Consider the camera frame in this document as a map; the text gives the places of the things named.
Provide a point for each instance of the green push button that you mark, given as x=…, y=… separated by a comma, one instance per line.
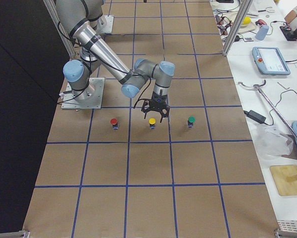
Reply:
x=190, y=122

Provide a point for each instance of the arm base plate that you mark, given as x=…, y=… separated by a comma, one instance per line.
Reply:
x=105, y=24
x=91, y=98

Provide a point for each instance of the clear plastic bag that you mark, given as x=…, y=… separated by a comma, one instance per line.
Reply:
x=270, y=141

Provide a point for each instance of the metal reacher stick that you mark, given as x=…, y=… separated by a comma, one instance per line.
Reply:
x=258, y=87

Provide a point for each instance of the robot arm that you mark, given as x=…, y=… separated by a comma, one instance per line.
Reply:
x=79, y=19

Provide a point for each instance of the yellow push button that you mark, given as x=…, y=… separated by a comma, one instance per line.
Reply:
x=152, y=122

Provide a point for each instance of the black power adapter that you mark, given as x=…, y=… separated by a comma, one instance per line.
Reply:
x=255, y=116

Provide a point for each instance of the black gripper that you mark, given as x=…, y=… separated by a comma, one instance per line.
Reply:
x=155, y=98

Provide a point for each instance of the translucent blue cup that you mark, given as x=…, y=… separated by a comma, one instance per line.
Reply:
x=262, y=33

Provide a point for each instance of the red push button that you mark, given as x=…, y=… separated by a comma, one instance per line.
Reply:
x=115, y=124

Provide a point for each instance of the aluminium frame post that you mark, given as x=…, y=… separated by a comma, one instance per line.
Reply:
x=241, y=14

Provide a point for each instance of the wooden cutting board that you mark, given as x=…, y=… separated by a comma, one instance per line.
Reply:
x=285, y=179

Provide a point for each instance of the yellow lemon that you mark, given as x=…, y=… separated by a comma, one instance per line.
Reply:
x=246, y=21

